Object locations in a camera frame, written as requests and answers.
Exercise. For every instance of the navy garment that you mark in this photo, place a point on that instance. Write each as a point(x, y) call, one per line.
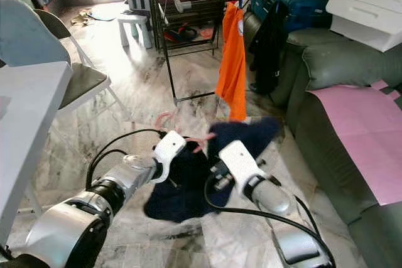
point(195, 180)

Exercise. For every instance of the pink clothes hanger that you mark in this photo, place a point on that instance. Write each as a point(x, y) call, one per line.
point(198, 139)

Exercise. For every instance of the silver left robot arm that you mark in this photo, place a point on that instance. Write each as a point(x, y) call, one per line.
point(81, 224)

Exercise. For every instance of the orange garment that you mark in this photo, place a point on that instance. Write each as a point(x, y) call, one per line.
point(233, 61)

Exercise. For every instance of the black garment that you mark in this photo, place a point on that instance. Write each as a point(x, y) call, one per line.
point(269, 48)

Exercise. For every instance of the pink sheet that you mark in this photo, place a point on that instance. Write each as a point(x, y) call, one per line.
point(364, 136)

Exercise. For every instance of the grey folding chair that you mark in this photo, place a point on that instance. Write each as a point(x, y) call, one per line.
point(88, 83)

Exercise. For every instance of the black drying rack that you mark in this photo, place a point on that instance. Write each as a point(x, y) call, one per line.
point(157, 23)

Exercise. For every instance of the grey green sofa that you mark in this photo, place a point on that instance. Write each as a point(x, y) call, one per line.
point(345, 61)

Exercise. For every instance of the white folding table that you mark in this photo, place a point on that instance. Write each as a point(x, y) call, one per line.
point(31, 149)

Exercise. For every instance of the white child chair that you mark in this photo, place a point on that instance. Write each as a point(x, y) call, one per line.
point(135, 10)

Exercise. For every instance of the blue luggage bag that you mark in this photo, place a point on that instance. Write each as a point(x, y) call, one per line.
point(304, 4)

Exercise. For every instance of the white drawer cabinet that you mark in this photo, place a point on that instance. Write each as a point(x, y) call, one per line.
point(367, 7)

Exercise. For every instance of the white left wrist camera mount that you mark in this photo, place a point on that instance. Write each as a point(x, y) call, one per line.
point(168, 150)

